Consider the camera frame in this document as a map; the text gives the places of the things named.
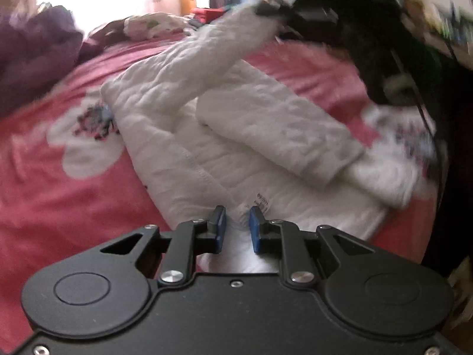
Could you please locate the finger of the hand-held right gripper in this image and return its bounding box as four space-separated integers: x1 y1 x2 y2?
255 0 298 20

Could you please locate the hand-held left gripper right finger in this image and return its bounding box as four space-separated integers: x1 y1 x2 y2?
249 206 375 288

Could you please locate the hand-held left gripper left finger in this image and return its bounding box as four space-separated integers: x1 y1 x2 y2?
99 205 227 288

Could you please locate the white quilted baby garment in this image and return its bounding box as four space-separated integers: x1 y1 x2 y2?
101 0 420 272

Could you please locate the red and green knit garment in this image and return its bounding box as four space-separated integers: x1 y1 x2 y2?
190 7 223 25

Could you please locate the white clothing with green print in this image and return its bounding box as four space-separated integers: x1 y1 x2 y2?
124 12 190 41

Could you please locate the pink floral blanket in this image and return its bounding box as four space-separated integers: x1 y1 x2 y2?
0 30 444 352

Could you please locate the mauve cloth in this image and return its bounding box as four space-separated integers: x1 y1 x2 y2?
88 20 128 47

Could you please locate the person's dark clothing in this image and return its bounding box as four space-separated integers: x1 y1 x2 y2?
421 41 473 278

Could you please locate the purple duvet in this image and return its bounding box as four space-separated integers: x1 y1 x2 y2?
0 5 102 117

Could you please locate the black cable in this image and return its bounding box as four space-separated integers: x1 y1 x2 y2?
390 46 446 209

